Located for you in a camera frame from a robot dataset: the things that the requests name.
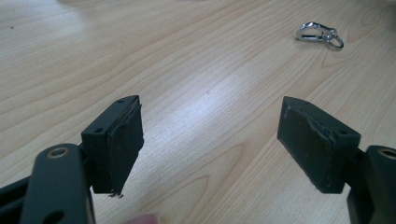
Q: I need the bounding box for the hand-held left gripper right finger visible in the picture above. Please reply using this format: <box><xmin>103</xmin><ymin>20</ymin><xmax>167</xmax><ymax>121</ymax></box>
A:
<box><xmin>276</xmin><ymin>95</ymin><xmax>362</xmax><ymax>195</ymax></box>

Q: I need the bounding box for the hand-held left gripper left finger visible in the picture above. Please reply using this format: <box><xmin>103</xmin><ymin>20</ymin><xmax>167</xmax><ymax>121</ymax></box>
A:
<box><xmin>80</xmin><ymin>94</ymin><xmax>146</xmax><ymax>199</ymax></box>

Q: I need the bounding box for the silver metal carabiner clip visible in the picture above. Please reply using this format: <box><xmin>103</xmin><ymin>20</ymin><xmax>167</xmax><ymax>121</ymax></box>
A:
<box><xmin>294</xmin><ymin>21</ymin><xmax>346</xmax><ymax>51</ymax></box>

